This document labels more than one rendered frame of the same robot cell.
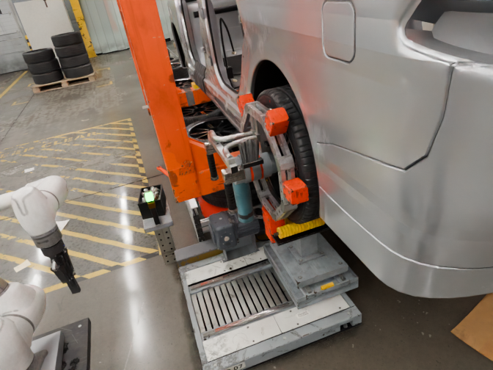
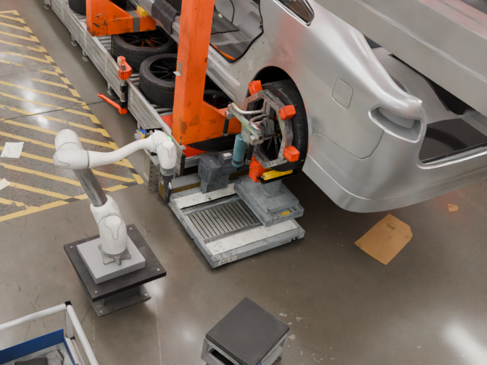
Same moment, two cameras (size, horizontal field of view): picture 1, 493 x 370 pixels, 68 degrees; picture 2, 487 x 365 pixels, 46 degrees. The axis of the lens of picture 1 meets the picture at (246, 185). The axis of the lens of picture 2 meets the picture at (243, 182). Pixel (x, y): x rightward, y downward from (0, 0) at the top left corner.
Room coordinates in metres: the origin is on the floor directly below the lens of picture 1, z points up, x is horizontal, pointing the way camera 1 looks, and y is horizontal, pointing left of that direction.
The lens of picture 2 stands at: (-1.62, 1.42, 3.11)
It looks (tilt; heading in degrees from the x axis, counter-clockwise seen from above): 38 degrees down; 336
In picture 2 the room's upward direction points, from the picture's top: 11 degrees clockwise
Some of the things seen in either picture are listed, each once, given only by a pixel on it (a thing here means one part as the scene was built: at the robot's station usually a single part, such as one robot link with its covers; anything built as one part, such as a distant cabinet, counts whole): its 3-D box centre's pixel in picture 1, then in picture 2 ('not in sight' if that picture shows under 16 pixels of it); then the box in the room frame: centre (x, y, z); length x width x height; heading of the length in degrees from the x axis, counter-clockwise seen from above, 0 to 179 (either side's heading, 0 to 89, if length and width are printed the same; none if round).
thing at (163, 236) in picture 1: (163, 235); (151, 168); (2.02, 0.61, 0.21); 0.10 x 0.10 x 0.42; 14
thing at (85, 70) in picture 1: (58, 61); not in sight; (9.28, 3.92, 0.55); 1.40 x 0.80 x 1.09; 104
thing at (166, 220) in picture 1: (155, 209); (154, 148); (1.99, 0.60, 0.44); 0.43 x 0.17 x 0.03; 14
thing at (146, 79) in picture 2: (217, 139); (174, 80); (3.11, 0.20, 0.39); 0.66 x 0.66 x 0.24
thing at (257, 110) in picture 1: (266, 162); (265, 129); (1.57, -0.11, 0.85); 0.54 x 0.07 x 0.54; 14
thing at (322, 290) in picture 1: (307, 263); (268, 198); (1.61, -0.28, 0.13); 0.50 x 0.36 x 0.10; 14
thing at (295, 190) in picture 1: (295, 191); (290, 153); (1.26, -0.19, 0.85); 0.09 x 0.08 x 0.07; 14
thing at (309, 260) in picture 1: (305, 238); (272, 180); (1.61, -0.28, 0.32); 0.40 x 0.30 x 0.28; 14
